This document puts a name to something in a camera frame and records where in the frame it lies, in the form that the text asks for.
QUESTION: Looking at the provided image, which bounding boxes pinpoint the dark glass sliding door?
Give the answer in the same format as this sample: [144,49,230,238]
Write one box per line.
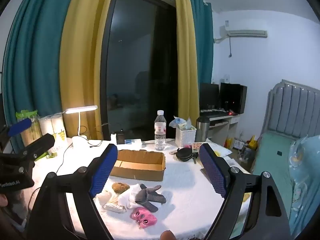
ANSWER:
[100,0,179,141]

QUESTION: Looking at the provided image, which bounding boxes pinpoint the white papers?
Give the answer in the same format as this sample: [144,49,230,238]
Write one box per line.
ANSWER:
[211,142,233,158]

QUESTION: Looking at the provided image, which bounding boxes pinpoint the bed with teal sheet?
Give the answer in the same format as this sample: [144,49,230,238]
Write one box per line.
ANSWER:
[251,132,302,220]

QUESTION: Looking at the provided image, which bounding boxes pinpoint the yellow curtain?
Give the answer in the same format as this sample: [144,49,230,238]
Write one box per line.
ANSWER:
[59,0,121,141]
[171,0,200,121]

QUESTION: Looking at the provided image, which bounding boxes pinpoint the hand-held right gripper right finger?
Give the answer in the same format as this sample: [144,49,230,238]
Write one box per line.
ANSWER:
[199,143,292,240]

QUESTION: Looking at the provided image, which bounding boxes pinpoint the blue printed blanket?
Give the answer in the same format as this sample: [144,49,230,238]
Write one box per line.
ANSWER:
[287,134,320,238]

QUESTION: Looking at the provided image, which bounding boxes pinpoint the steel thermos cup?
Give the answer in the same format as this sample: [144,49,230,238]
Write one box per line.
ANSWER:
[195,116,211,143]

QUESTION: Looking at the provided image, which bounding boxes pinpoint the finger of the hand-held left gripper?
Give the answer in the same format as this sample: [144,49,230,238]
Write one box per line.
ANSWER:
[0,118,33,151]
[21,133,55,161]

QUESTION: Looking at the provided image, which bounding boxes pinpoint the grey padded headboard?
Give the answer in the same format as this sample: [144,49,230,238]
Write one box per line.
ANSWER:
[260,79,320,141]

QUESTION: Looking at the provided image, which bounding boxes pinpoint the white ribbed cloth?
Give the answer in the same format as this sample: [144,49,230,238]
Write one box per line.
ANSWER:
[103,199,127,214]

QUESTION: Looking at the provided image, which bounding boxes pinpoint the cardboard box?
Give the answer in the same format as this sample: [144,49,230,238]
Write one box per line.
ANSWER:
[109,149,166,182]

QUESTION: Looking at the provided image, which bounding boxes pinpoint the black cable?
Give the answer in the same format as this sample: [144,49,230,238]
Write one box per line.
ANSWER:
[27,122,110,209]

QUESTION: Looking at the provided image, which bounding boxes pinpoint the pink cloth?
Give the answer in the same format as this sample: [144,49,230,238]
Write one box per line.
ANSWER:
[130,207,158,229]

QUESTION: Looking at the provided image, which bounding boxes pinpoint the stack of paper cups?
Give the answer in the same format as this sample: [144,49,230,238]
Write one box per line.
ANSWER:
[38,114,67,141]

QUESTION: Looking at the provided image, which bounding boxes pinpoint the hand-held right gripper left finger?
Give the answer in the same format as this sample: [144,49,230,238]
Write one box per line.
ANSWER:
[27,143,118,240]

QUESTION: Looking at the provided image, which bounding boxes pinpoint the green topped clear packet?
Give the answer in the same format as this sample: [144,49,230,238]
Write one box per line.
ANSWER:
[16,109,43,146]

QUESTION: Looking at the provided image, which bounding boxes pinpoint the black round case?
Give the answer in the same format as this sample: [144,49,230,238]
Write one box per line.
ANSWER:
[176,147,200,162]

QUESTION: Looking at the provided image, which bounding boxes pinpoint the person's left forearm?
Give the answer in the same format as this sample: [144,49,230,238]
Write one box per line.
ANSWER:
[0,189,33,233]

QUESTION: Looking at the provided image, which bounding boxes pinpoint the white desk lamp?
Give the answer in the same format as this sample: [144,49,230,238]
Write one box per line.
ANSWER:
[65,105,99,148]

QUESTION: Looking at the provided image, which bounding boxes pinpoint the packets in basket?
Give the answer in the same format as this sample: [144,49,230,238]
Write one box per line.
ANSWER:
[169,116,193,131]

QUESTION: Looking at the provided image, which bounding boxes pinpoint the clear plastic water bottle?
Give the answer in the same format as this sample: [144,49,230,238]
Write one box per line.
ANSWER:
[154,110,167,151]

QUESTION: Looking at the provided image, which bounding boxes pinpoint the white air conditioner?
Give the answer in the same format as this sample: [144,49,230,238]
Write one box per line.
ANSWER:
[219,25,268,39]

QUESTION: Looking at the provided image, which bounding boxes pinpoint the white box with blue label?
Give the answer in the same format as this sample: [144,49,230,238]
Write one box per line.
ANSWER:
[124,138,143,151]

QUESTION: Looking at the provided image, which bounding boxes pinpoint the white bag with yellow print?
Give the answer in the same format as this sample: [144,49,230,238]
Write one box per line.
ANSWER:
[47,130,68,158]

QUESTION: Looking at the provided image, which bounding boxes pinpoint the white computer desk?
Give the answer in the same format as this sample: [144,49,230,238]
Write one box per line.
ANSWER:
[199,109,242,143]

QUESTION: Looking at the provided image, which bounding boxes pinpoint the teal curtain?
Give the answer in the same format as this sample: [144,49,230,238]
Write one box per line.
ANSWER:
[187,0,215,86]
[2,0,83,153]

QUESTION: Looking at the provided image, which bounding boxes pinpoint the white woven plastic basket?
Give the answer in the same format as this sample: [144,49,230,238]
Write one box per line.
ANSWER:
[175,126,197,148]

